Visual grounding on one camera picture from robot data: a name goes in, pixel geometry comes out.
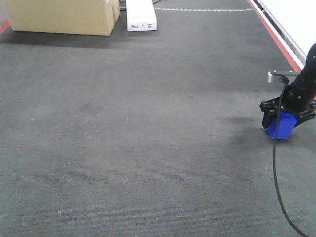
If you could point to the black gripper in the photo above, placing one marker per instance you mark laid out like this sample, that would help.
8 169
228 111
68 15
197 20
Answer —
270 108

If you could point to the blue plastic bottle-shaped part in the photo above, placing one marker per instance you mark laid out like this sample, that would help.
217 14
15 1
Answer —
286 125

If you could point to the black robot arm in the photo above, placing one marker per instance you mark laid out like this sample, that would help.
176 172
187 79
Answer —
297 98

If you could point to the long white carton box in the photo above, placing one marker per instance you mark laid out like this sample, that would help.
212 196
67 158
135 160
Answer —
141 16

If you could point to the large brown cardboard box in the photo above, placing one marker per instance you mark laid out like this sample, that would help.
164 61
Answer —
82 17

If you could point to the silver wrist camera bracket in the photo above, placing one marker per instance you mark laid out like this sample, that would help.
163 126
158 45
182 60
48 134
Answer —
283 76

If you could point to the red conveyor side rail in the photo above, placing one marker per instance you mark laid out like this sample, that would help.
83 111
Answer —
292 26

